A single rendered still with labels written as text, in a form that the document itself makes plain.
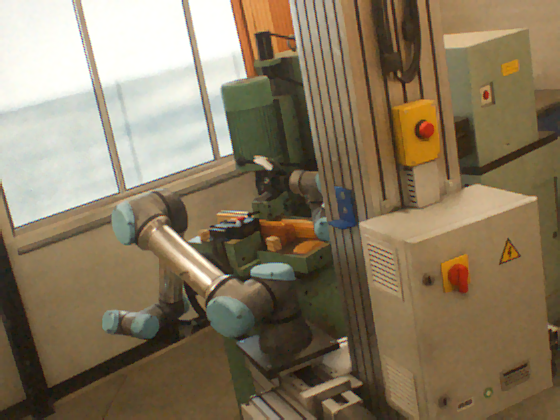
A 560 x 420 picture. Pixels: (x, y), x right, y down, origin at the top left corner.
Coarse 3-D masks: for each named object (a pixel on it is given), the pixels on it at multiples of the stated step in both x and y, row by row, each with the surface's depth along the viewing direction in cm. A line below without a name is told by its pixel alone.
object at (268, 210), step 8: (288, 192) 282; (272, 200) 276; (280, 200) 279; (256, 208) 277; (264, 208) 274; (272, 208) 276; (280, 208) 280; (288, 208) 283; (256, 216) 278; (264, 216) 275; (272, 216) 277
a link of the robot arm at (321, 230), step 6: (324, 210) 222; (318, 216) 223; (324, 216) 221; (318, 222) 221; (324, 222) 219; (318, 228) 220; (324, 228) 220; (318, 234) 220; (324, 234) 220; (324, 240) 221
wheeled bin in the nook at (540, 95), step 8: (536, 96) 406; (544, 96) 405; (552, 96) 404; (536, 104) 392; (544, 104) 393; (552, 104) 395; (536, 112) 386; (544, 112) 391; (552, 112) 404; (536, 120) 394; (544, 120) 400; (552, 120) 406; (544, 128) 401; (552, 128) 407
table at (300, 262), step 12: (192, 240) 292; (300, 240) 269; (312, 240) 267; (264, 252) 264; (276, 252) 261; (288, 252) 259; (312, 252) 255; (324, 252) 259; (252, 264) 264; (288, 264) 258; (300, 264) 254; (312, 264) 255; (240, 276) 262
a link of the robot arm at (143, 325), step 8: (128, 312) 239; (136, 312) 238; (144, 312) 237; (152, 312) 237; (160, 312) 238; (128, 320) 235; (136, 320) 233; (144, 320) 231; (152, 320) 233; (160, 320) 238; (128, 328) 235; (136, 328) 232; (144, 328) 231; (152, 328) 233; (136, 336) 234; (144, 336) 232; (152, 336) 233
